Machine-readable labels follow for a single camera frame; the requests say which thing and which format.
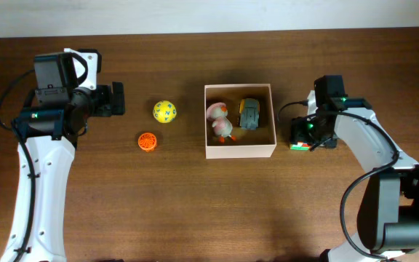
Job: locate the white duck toy pink hat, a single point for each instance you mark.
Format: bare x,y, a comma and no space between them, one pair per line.
217,114

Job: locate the multicoloured puzzle cube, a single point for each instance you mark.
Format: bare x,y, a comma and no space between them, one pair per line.
300,146

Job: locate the grey and yellow toy truck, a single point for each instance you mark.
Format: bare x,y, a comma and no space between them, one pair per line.
249,110

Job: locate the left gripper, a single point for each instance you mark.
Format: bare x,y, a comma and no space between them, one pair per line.
112,106

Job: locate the yellow ball with blue letters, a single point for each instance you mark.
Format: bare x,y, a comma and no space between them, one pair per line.
164,111

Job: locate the orange ribbed round toy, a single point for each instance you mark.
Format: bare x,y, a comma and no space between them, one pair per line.
147,141

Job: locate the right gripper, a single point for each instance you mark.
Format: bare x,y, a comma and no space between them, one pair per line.
297,134

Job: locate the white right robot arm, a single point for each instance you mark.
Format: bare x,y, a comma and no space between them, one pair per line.
379,211

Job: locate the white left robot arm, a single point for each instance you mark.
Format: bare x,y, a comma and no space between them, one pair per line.
54,115

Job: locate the pink cardboard box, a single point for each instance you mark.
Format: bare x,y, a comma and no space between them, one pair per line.
257,143

